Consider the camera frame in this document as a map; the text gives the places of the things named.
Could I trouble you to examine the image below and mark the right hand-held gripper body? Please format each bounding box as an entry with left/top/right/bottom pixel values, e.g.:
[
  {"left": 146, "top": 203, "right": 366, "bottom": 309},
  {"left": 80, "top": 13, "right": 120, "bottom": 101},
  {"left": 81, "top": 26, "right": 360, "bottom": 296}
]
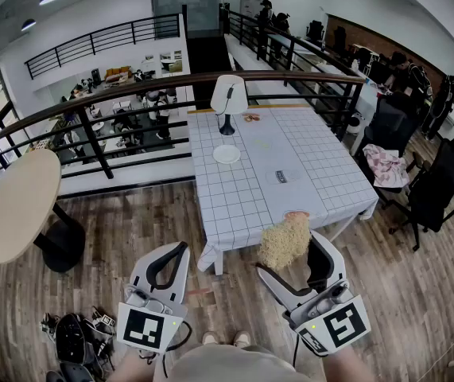
[{"left": 281, "top": 280, "right": 372, "bottom": 357}]

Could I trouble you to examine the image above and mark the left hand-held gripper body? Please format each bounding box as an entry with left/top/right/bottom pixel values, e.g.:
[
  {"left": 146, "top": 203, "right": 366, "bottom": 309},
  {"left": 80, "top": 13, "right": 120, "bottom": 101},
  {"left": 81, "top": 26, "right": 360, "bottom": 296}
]
[{"left": 116, "top": 283, "right": 188, "bottom": 352}]

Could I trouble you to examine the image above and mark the yellow-brown sponge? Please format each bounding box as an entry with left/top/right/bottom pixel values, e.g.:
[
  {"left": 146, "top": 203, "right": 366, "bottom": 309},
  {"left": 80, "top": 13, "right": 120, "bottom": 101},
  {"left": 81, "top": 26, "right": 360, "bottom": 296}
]
[{"left": 257, "top": 215, "right": 312, "bottom": 272}]

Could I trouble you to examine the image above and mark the white round plate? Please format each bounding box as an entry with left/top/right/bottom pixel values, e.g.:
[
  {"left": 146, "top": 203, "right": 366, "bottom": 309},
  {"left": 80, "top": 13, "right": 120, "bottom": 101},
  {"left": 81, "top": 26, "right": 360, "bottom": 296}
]
[{"left": 211, "top": 144, "right": 242, "bottom": 165}]

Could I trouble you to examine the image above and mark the person's left forearm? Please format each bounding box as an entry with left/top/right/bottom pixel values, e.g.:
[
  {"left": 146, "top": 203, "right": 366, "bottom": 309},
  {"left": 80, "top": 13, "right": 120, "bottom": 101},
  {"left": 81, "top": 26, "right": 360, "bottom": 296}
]
[{"left": 106, "top": 347, "right": 157, "bottom": 382}]

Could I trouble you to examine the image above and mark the person's right forearm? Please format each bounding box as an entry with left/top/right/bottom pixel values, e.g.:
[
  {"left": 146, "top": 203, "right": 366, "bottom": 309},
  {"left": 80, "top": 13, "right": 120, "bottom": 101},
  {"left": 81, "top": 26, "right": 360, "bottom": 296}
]
[{"left": 321, "top": 342, "right": 375, "bottom": 382}]

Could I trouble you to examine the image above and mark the white table with yellow edge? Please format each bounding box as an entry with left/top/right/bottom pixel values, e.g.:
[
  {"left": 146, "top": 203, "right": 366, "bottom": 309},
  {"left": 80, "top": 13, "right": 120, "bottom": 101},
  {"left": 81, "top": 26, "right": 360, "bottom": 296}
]
[{"left": 187, "top": 103, "right": 361, "bottom": 276}]

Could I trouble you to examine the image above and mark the person's right shoe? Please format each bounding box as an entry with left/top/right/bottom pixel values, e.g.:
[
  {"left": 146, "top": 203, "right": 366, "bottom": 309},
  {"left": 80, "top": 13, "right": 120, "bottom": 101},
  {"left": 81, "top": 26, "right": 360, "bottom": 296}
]
[{"left": 233, "top": 329, "right": 252, "bottom": 349}]

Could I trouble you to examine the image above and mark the white checkered tablecloth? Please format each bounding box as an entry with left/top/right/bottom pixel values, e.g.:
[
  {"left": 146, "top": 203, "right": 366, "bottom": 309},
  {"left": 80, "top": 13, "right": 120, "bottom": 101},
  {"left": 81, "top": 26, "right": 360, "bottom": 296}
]
[{"left": 186, "top": 105, "right": 380, "bottom": 272}]

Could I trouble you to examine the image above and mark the person's beige shirt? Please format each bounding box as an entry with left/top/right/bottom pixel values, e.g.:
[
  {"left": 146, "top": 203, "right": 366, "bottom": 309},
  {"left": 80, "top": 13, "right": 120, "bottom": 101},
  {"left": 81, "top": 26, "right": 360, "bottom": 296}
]
[{"left": 165, "top": 344, "right": 304, "bottom": 382}]

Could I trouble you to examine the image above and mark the pink patterned cloth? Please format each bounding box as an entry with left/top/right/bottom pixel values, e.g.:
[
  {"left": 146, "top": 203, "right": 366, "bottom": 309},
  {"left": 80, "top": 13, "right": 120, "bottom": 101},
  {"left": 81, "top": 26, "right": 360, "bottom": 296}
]
[{"left": 362, "top": 142, "right": 411, "bottom": 189}]

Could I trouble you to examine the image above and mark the round beige table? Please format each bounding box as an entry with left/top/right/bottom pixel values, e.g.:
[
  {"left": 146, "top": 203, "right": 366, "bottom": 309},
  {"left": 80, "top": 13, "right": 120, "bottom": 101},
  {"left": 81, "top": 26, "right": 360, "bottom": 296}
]
[{"left": 0, "top": 148, "right": 87, "bottom": 275}]

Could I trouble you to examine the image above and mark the black railing with brown handrail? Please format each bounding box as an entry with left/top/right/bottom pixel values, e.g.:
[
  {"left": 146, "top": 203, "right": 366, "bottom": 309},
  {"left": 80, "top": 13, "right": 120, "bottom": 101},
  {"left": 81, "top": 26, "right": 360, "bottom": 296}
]
[{"left": 0, "top": 69, "right": 366, "bottom": 191}]

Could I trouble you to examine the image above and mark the white shade table lamp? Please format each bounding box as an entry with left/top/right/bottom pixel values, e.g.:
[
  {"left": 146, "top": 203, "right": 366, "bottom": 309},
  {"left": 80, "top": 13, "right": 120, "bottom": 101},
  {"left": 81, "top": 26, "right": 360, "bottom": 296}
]
[{"left": 209, "top": 74, "right": 248, "bottom": 137}]

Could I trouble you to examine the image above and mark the orange sofa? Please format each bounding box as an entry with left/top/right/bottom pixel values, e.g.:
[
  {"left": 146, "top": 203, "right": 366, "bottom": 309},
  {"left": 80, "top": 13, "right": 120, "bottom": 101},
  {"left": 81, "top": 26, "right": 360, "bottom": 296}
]
[{"left": 104, "top": 65, "right": 133, "bottom": 84}]

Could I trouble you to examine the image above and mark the black balcony railing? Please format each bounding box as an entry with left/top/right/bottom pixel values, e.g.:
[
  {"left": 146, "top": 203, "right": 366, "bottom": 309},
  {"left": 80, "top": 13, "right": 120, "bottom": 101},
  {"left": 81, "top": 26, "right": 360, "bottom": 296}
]
[{"left": 24, "top": 12, "right": 182, "bottom": 80}]

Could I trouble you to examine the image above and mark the black stair railing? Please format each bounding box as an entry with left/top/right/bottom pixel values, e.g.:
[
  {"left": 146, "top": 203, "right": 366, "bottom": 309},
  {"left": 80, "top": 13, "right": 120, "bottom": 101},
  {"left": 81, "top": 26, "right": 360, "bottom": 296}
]
[{"left": 219, "top": 2, "right": 333, "bottom": 79}]

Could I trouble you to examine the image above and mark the glass partition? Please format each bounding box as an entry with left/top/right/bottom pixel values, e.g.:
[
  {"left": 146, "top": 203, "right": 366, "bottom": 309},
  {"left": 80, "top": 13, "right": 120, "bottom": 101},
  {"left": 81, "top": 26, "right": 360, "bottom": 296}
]
[{"left": 150, "top": 0, "right": 230, "bottom": 32}]

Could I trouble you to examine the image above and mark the left hand-held gripper black cable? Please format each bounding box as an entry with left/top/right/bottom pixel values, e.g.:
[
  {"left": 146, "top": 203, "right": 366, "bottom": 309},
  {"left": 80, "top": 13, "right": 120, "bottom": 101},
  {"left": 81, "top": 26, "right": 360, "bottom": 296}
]
[{"left": 161, "top": 319, "right": 193, "bottom": 378}]

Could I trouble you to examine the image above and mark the pile of black cables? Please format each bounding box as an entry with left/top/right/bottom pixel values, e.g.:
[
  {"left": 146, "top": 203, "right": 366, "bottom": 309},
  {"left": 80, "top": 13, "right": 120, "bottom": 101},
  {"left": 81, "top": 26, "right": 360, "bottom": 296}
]
[{"left": 40, "top": 305, "right": 117, "bottom": 382}]

